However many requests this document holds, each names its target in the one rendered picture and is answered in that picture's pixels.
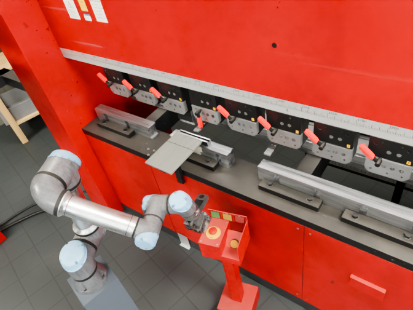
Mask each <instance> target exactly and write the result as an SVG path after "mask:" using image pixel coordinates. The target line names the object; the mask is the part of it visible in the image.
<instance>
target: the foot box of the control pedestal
mask: <svg viewBox="0 0 413 310"><path fill-rule="evenodd" d="M242 285H243V291H244V295H243V299H242V302H238V301H235V300H232V298H231V295H230V290H229V286H228V283H227V281H226V284H225V286H224V290H223V292H222V295H221V298H220V301H219V304H218V307H217V310H256V307H257V304H258V300H259V288H258V287H257V286H254V285H250V284H246V283H243V282H242Z"/></svg>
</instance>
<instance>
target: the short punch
mask: <svg viewBox="0 0 413 310"><path fill-rule="evenodd" d="M177 115H178V118H179V119H180V121H183V122H186V123H189V124H192V125H195V116H194V114H193V110H191V111H190V112H189V113H185V114H179V113H177Z"/></svg>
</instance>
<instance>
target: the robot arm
mask: <svg viewBox="0 0 413 310"><path fill-rule="evenodd" d="M80 167H81V160H80V159H79V158H78V157H77V156H76V155H75V154H73V153H72V152H70V151H67V150H63V149H58V150H55V151H53V152H52V153H51V154H50V155H49V156H48V157H47V159H46V161H45V162H44V164H43V165H42V167H41V168H40V169H39V171H38V172H37V174H36V175H35V176H34V178H33V179H32V181H31V185H30V191H31V195H32V197H33V199H34V201H35V203H37V205H38V206H39V207H40V208H41V209H43V210H44V211H46V212H47V213H49V214H51V215H55V216H57V217H60V216H62V215H64V216H67V217H70V218H71V219H72V221H73V231H74V233H75V236H74V238H73V240H72V241H70V242H68V244H67V245H65V246H64V247H63V248H62V250H61V252H60V256H59V259H60V263H61V265H62V267H63V268H64V269H65V270H66V271H67V272H68V273H69V275H70V276H71V277H72V278H73V281H74V286H75V288H76V290H77V291H78V292H79V293H81V294H83V295H91V294H93V293H96V292H97V291H99V290H100V289H101V288H102V287H103V286H104V284H105V283H106V281H107V278H108V271H107V269H106V268H105V266H104V265H103V264H101V263H100V262H97V261H95V259H94V256H95V254H96V251H97V250H98V247H99V245H100V242H101V240H102V238H103V236H104V235H105V232H106V230H110V231H113V232H115V233H119V234H122V235H125V236H128V237H131V238H134V239H135V245H136V246H137V247H139V248H141V249H143V250H151V249H153V248H154V247H155V245H156V243H157V239H158V238H159V233H160V230H161V227H162V224H163V221H164V218H165V215H171V214H179V215H181V216H182V217H183V218H184V225H185V228H186V229H188V230H191V231H194V232H196V233H205V232H206V230H207V227H208V225H209V224H210V221H211V217H210V216H209V215H208V214H207V213H206V212H203V211H202V210H203V208H204V206H205V205H206V203H207V202H208V200H209V197H208V195H206V194H199V195H198V196H197V197H196V199H195V201H193V200H192V199H191V197H190V195H188V194H187V193H185V192H184V191H175V192H173V193H172V194H152V195H147V196H145V197H144V198H143V201H142V203H143V204H142V210H143V212H144V217H143V218H139V217H136V216H133V215H130V214H128V213H125V212H121V211H119V210H116V209H112V208H110V207H107V206H104V205H101V204H97V203H95V202H92V201H88V200H86V198H85V196H84V193H83V191H82V189H81V186H80V183H81V176H80V174H79V171H78V170H79V168H80Z"/></svg>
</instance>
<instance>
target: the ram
mask: <svg viewBox="0 0 413 310"><path fill-rule="evenodd" d="M37 1H38V3H39V5H40V7H41V10H42V12H43V14H44V16H45V18H46V20H47V22H48V24H49V26H50V29H51V30H52V33H53V35H54V36H55V39H56V41H57V43H58V45H59V47H60V48H62V49H68V50H72V51H76V52H80V53H83V54H89V55H93V56H97V57H101V58H107V59H110V60H115V61H118V62H122V63H128V64H131V65H136V66H140V67H143V68H149V69H152V70H157V71H161V72H164V73H170V74H175V75H178V76H182V77H186V78H191V79H196V80H199V81H203V82H209V83H212V84H217V85H221V86H224V87H230V88H233V89H238V90H242V91H245V92H251V93H256V94H259V95H263V96H267V97H272V98H277V99H280V100H284V101H290V102H293V103H298V104H301V105H305V106H311V107H314V108H319V109H323V110H327V111H332V112H335V113H340V114H344V115H348V116H353V117H358V118H361V119H365V120H369V121H374V122H379V123H382V124H386V125H392V126H395V127H400V128H403V129H408V130H413V0H100V1H101V3H102V6H103V9H104V12H105V14H106V18H107V19H108V23H101V22H97V20H96V18H95V15H94V13H93V10H92V7H91V5H90V2H89V0H84V2H85V5H86V6H87V9H88V12H87V11H82V10H81V7H80V5H79V2H78V0H73V1H74V4H75V6H76V9H77V11H78V13H79V16H80V18H81V20H80V19H75V18H71V17H70V16H69V13H68V11H67V8H66V6H65V4H64V2H63V0H37ZM83 14H90V17H91V19H92V21H88V20H85V17H84V15H83ZM62 54H63V56H64V57H66V58H70V59H73V60H78V61H81V62H86V63H89V64H93V65H97V66H102V67H105V68H109V69H112V70H116V71H121V72H124V73H128V74H133V75H136V76H141V77H144V78H148V79H152V80H155V81H160V82H164V83H167V84H172V85H176V86H179V87H184V88H187V89H191V90H196V91H199V92H203V93H207V94H210V95H215V96H218V97H222V98H227V99H230V100H235V101H239V102H242V103H246V104H249V105H254V106H258V107H261V108H266V109H270V110H273V111H278V112H281V113H285V114H290V115H293V116H297V117H301V118H304V119H309V120H312V121H317V122H321V123H324V124H329V125H333V126H336V127H340V128H343V129H348V130H352V131H356V132H359V133H364V134H367V135H372V136H375V137H379V138H384V139H387V140H391V141H395V142H398V143H403V144H406V145H411V146H413V139H411V138H407V137H402V136H399V135H395V134H392V133H386V132H382V131H379V130H374V129H370V128H367V127H362V126H359V125H355V124H349V123H346V122H342V121H337V120H334V119H330V118H326V117H322V116H317V115H314V114H309V113H305V112H302V111H297V110H294V109H289V108H285V107H282V106H277V105H272V104H269V103H264V102H261V101H257V100H252V99H249V98H244V97H239V96H236V95H232V94H229V93H224V92H220V91H217V90H212V89H207V88H204V87H199V86H196V85H192V84H187V83H184V82H179V81H174V80H171V79H167V78H164V77H159V76H155V75H151V74H147V73H142V72H139V71H134V70H130V69H126V68H122V67H119V66H114V65H110V64H107V63H102V62H97V61H94V60H89V59H86V58H82V57H77V56H74V55H70V54H64V53H62Z"/></svg>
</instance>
